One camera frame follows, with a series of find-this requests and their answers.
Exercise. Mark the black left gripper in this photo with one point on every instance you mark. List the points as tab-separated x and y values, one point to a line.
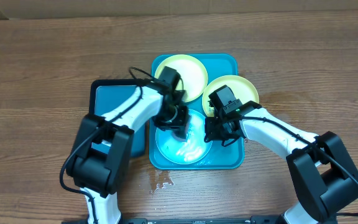
183	124

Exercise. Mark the teal plastic serving tray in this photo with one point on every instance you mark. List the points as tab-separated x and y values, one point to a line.
219	157

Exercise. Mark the black-rimmed water tray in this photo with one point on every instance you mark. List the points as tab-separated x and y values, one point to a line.
106	95

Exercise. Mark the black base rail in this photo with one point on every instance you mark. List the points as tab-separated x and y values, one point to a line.
256	219

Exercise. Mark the light blue plate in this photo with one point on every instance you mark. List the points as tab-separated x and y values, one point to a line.
187	151

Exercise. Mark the yellow plate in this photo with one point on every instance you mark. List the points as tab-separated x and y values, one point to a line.
241	88
194	76

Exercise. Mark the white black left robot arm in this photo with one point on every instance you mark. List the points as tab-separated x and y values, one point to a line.
102	148

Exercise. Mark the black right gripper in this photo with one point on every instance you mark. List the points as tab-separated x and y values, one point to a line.
215	136

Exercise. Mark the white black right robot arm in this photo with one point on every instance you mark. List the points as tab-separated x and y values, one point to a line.
323	173

